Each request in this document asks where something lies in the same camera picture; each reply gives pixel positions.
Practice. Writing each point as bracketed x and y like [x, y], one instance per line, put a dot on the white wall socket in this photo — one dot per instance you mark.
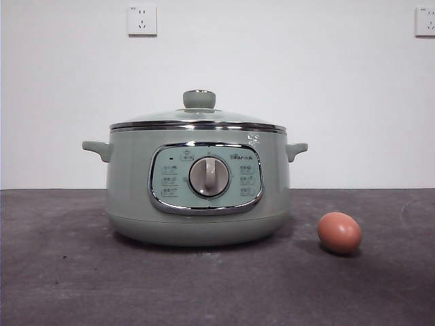
[425, 22]
[142, 20]

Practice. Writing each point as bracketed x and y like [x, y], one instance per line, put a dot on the glass lid with green knob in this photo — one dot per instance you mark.
[199, 99]

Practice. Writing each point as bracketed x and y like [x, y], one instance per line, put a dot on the brown egg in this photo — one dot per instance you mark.
[339, 233]

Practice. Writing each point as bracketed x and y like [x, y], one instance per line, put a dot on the sage green electric cooking pot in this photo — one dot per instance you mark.
[136, 190]

